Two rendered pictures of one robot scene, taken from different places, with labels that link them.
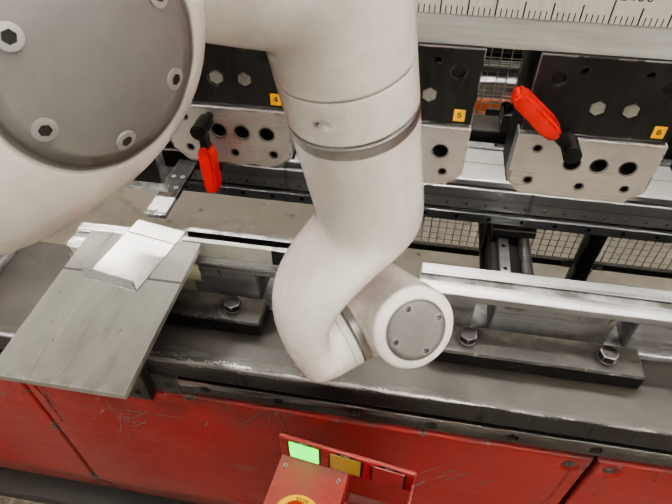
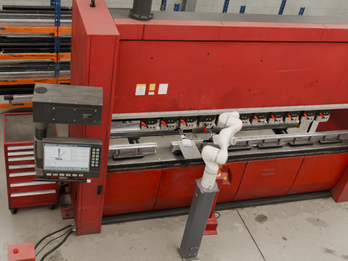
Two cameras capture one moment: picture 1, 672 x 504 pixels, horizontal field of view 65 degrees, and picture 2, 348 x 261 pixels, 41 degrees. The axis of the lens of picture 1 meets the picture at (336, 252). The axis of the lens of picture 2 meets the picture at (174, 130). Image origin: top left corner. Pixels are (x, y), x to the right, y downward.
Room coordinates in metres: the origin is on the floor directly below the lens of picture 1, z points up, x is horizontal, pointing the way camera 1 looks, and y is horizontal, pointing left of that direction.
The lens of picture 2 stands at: (-2.46, 2.48, 3.86)
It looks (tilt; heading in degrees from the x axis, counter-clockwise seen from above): 36 degrees down; 327
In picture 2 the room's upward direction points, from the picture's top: 11 degrees clockwise
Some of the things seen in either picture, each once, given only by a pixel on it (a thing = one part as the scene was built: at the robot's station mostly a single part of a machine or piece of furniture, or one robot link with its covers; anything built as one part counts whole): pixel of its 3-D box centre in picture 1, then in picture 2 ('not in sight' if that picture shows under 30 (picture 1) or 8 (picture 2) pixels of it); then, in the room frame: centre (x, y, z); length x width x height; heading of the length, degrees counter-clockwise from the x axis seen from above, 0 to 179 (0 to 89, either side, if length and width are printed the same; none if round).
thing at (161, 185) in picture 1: (127, 161); (187, 130); (0.62, 0.29, 1.13); 0.10 x 0.02 x 0.10; 80
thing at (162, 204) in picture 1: (183, 164); (179, 129); (0.77, 0.27, 1.01); 0.26 x 0.12 x 0.05; 170
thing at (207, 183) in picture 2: not in sight; (208, 177); (-0.04, 0.40, 1.09); 0.19 x 0.19 x 0.18
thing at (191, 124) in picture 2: not in sight; (187, 120); (0.62, 0.32, 1.26); 0.15 x 0.09 x 0.17; 80
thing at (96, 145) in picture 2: not in sight; (72, 156); (0.23, 1.60, 1.42); 0.45 x 0.12 x 0.36; 71
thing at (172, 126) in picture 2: not in sight; (168, 121); (0.65, 0.51, 1.26); 0.15 x 0.09 x 0.17; 80
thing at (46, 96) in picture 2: not in sight; (67, 138); (0.33, 1.62, 1.53); 0.51 x 0.25 x 0.85; 71
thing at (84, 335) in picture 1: (106, 303); (189, 149); (0.47, 0.32, 1.00); 0.26 x 0.18 x 0.01; 170
